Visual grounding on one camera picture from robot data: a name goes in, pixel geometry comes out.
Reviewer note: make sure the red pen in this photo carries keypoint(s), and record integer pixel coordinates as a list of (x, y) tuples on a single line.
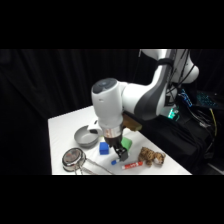
[(132, 165)]

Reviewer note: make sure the black curtain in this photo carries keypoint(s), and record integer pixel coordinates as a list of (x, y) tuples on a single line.
[(43, 86)]

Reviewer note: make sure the spotted leopard plush toy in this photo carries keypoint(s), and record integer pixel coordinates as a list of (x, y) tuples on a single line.
[(151, 156)]

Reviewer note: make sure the metal tongs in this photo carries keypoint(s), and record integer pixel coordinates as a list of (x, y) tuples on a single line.
[(95, 166)]

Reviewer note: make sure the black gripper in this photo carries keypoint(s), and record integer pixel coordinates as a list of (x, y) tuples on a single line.
[(113, 144)]

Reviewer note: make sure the black robot stand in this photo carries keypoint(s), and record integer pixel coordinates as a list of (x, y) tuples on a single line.
[(180, 140)]

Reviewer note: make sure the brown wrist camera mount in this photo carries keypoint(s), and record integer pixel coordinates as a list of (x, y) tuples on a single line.
[(132, 122)]

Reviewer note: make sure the blue cube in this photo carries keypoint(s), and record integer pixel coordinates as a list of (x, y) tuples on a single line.
[(104, 148)]

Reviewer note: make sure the metal strainer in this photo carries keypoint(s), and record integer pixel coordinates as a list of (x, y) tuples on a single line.
[(73, 160)]

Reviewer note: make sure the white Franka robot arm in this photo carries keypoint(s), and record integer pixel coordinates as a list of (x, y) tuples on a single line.
[(133, 96)]

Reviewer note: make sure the teal backlit keyboard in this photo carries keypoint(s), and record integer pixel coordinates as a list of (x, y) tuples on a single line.
[(206, 99)]

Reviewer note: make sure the grey round bowl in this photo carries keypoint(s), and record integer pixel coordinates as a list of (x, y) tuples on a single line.
[(85, 138)]

